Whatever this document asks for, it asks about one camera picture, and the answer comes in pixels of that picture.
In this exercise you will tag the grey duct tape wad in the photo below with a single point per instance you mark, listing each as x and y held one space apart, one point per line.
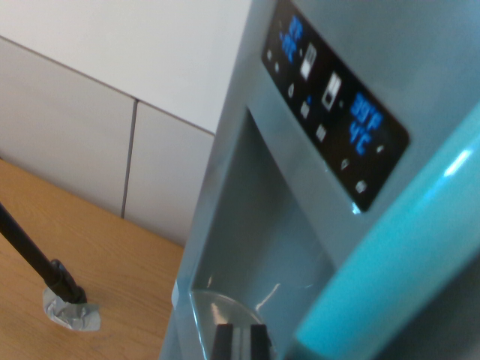
71 317

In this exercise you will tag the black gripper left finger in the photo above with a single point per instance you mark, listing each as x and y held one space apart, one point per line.
223 343

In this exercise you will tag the black tripod leg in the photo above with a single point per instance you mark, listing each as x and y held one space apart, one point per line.
26 247

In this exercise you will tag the grey toy refrigerator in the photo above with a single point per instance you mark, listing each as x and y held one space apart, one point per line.
258 195

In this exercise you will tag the black temperature display panel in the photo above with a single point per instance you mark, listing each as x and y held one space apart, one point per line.
337 123

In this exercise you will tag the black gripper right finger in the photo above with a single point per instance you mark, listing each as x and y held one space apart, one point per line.
259 343

